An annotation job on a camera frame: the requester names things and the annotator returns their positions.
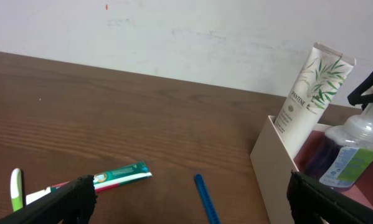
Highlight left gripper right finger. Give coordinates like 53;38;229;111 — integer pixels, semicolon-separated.
286;171;373;224

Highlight blue disposable razor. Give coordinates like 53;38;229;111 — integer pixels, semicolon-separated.
194;174;221;224

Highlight green white toothpaste tube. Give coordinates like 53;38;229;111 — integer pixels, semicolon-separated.
26;162;153;205

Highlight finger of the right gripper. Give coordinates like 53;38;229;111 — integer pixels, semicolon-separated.
347;72;373;109

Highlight clear foam pump bottle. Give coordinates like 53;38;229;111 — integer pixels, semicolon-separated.
304;103;373;192

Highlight white Pantene tube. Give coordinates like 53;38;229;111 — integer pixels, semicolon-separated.
274;42;356;159

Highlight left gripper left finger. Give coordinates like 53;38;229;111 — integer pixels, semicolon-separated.
0;175;97;224

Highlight green white toothbrush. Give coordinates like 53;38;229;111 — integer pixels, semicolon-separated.
10;168;24;212

